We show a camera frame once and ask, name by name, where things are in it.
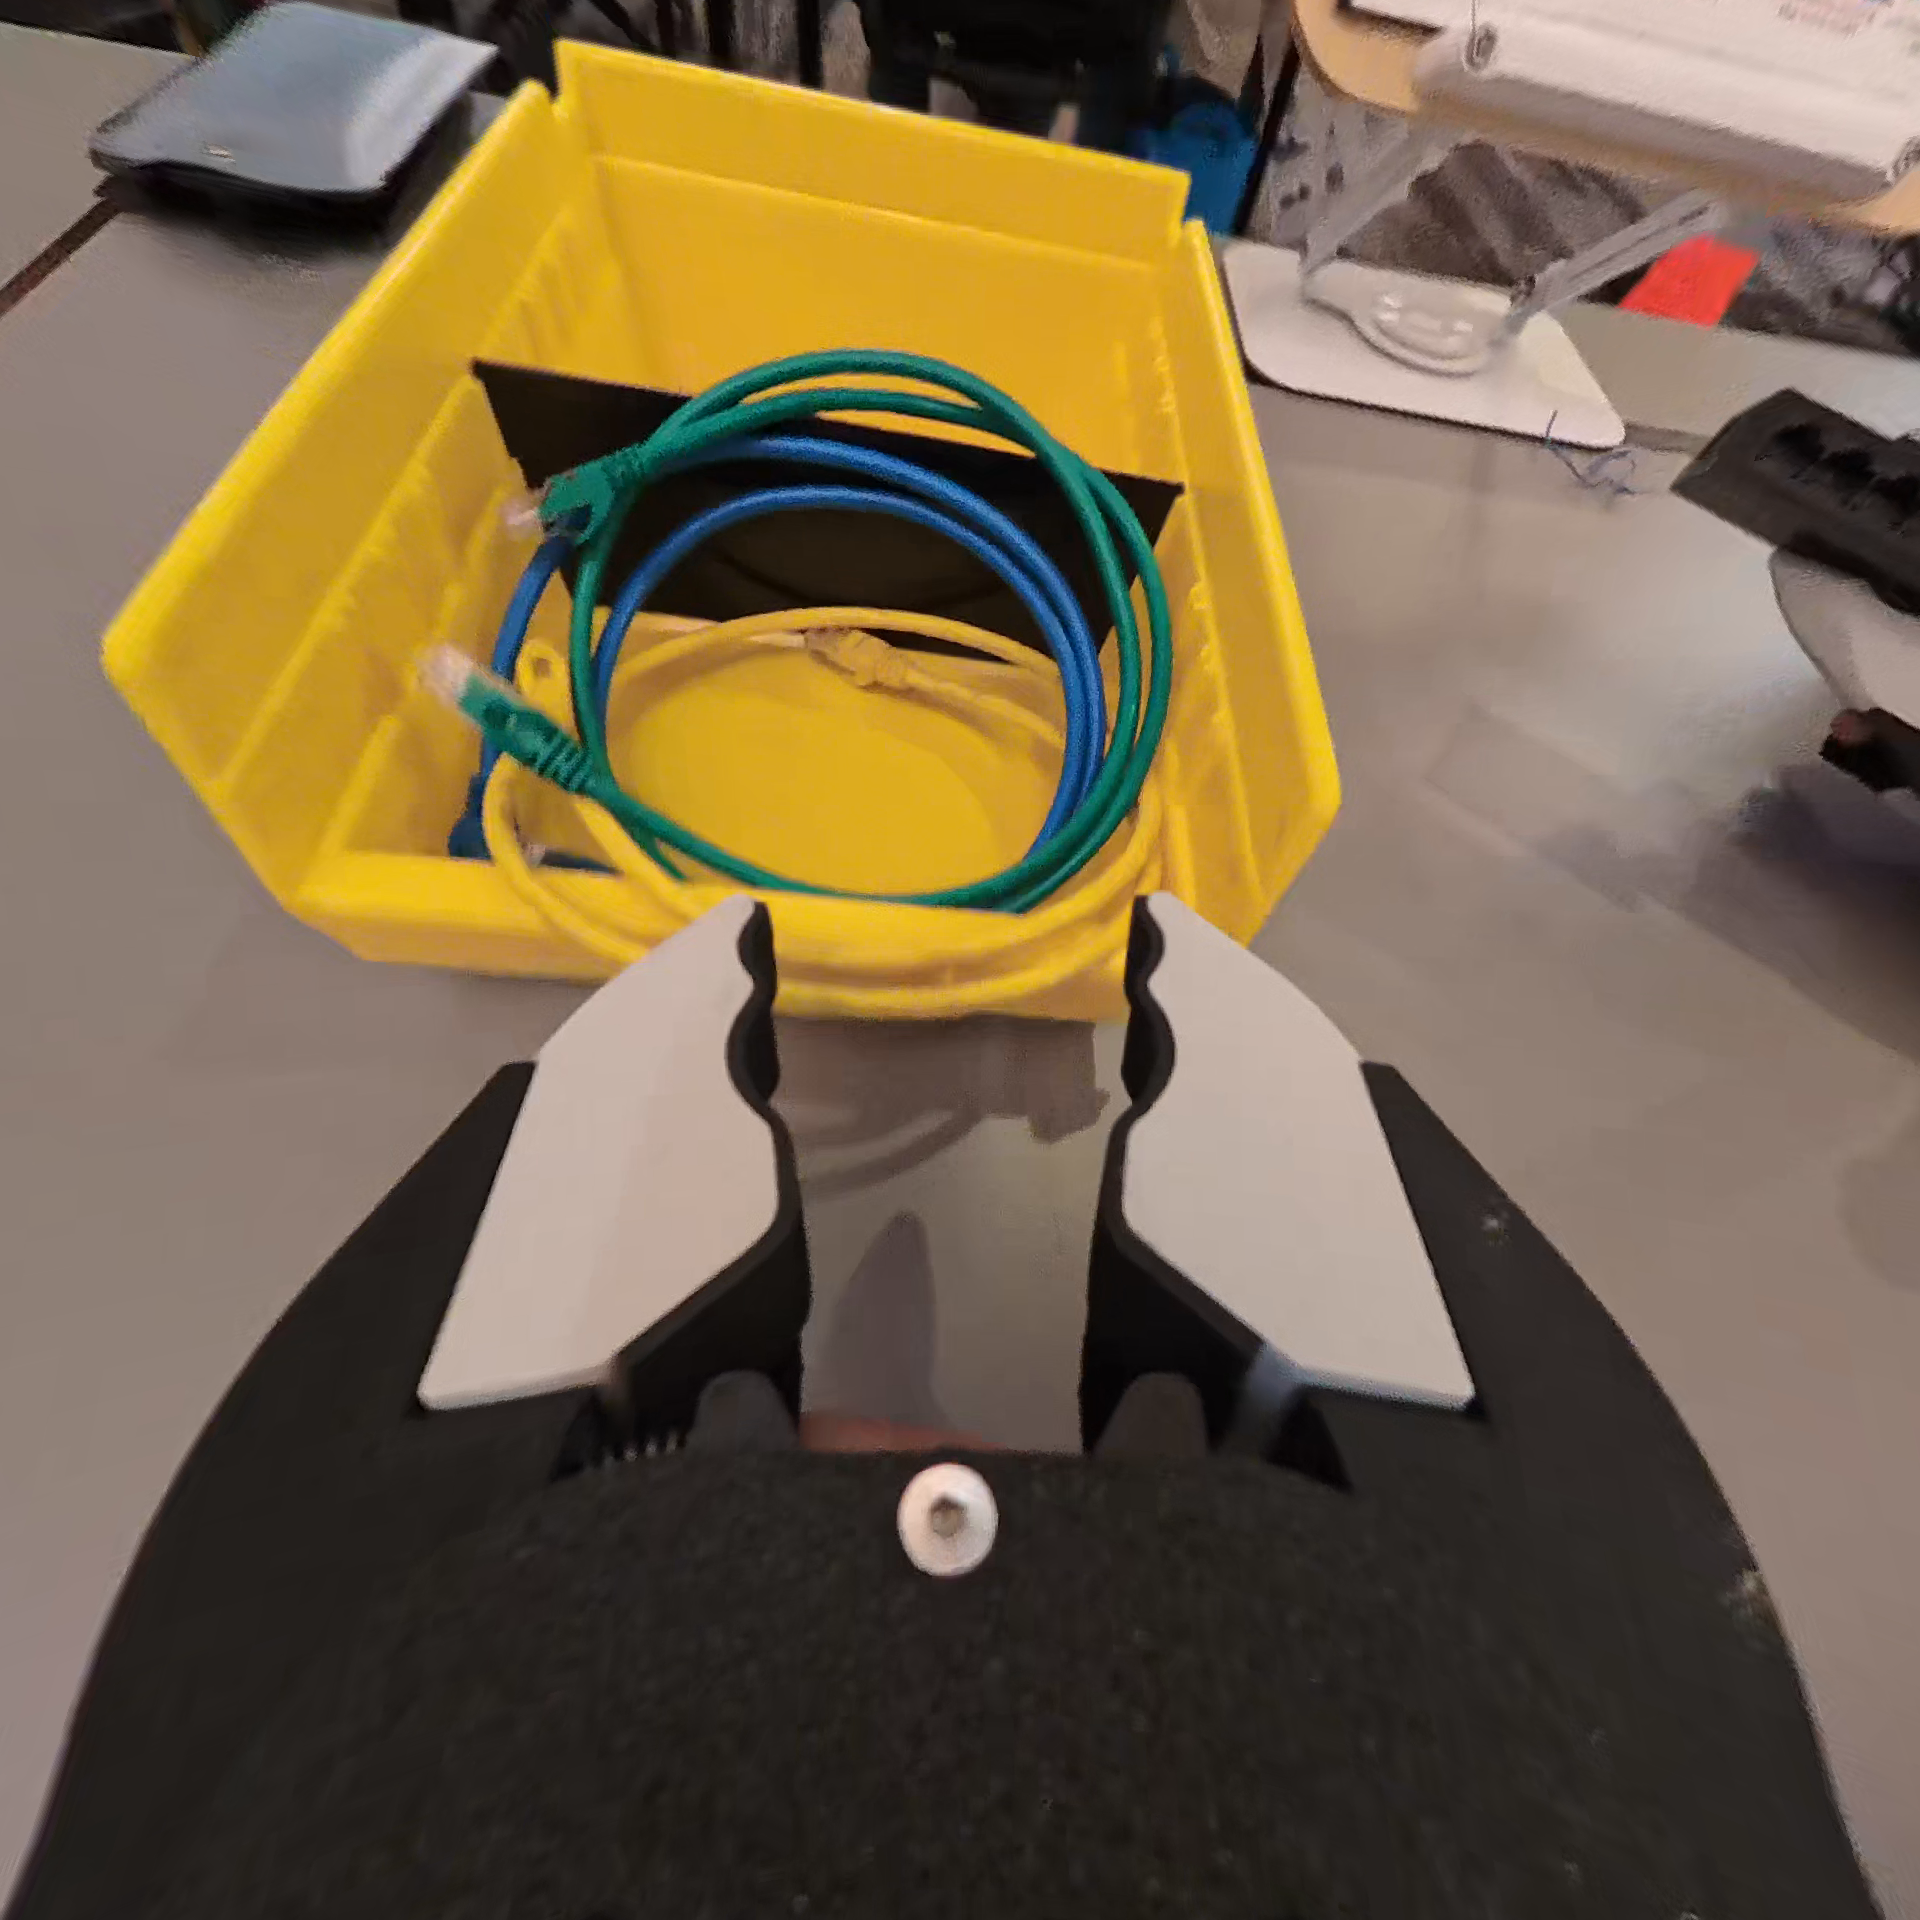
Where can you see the blue thread scrap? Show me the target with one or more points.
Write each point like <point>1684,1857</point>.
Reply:
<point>1599,465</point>

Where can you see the black network switch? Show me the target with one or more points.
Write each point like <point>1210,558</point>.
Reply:
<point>1816,480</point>

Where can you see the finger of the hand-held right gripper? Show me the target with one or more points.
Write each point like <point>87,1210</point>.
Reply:
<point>1861,646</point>

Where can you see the blue bucket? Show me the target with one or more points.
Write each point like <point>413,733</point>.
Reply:
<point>1201,151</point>

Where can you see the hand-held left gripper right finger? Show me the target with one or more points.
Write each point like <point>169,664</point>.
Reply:
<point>1290,1185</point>

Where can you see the white tablet stand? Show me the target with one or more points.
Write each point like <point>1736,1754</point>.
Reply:
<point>1425,361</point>

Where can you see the dark grey pouch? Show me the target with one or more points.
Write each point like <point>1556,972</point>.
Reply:
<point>286,98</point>

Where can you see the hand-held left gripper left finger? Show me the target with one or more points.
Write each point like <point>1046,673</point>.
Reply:
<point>615,1185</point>

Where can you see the yellow plastic bin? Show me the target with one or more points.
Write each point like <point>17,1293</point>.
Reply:
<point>841,225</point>

